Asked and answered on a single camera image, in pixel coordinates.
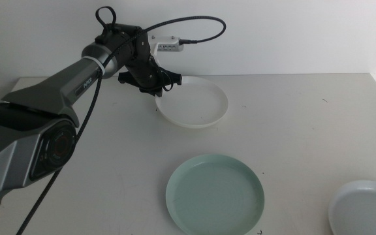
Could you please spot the white shallow bowl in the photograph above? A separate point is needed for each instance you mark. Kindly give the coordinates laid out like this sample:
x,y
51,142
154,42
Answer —
x,y
196,104

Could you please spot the pale green shallow bowl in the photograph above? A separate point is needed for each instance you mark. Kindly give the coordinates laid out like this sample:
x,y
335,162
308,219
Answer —
x,y
214,199

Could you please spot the pale grey shallow bowl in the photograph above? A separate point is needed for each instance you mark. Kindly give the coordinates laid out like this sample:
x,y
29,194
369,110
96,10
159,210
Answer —
x,y
367,212

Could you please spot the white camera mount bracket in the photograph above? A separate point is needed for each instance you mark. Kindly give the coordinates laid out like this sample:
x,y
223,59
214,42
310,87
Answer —
x,y
155,53

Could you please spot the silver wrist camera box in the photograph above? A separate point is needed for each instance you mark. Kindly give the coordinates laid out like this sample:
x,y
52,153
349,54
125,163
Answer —
x,y
170,45

